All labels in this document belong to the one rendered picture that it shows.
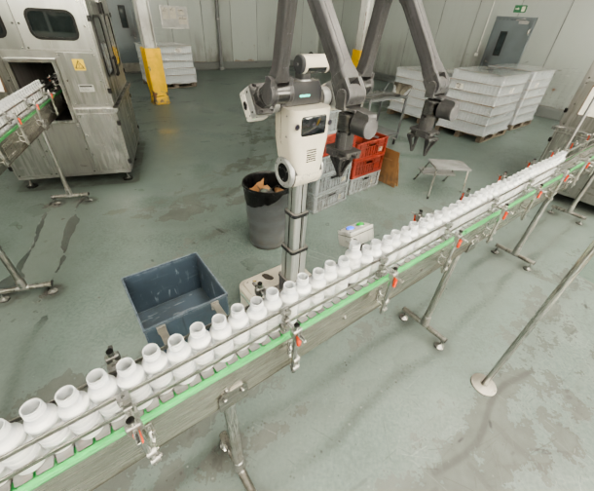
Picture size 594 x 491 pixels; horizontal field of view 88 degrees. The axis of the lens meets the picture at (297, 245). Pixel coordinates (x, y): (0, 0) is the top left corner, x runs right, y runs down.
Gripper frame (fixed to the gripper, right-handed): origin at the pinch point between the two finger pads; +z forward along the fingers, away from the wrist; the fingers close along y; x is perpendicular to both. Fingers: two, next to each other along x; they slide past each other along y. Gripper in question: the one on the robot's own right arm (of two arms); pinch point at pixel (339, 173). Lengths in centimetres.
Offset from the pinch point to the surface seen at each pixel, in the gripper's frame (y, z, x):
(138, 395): 16, 33, -77
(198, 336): 15, 26, -60
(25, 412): 12, 26, -96
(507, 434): 85, 141, 75
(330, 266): 12.6, 26.5, -11.8
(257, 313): 16, 27, -43
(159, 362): 15, 28, -70
